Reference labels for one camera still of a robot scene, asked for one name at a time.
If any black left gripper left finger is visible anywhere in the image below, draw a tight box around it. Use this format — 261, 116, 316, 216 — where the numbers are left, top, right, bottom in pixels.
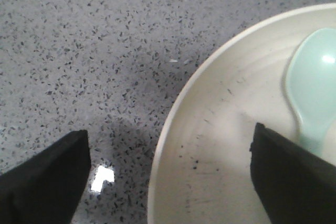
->
1, 130, 91, 223

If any cream round plate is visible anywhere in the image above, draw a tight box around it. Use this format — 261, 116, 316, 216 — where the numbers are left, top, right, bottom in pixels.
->
148, 3, 335, 223

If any light blue plastic spoon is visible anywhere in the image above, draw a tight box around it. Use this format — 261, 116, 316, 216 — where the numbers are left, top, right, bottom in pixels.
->
285, 28, 335, 156

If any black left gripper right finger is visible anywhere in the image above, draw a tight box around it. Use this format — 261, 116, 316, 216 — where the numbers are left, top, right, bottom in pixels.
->
250, 123, 335, 223

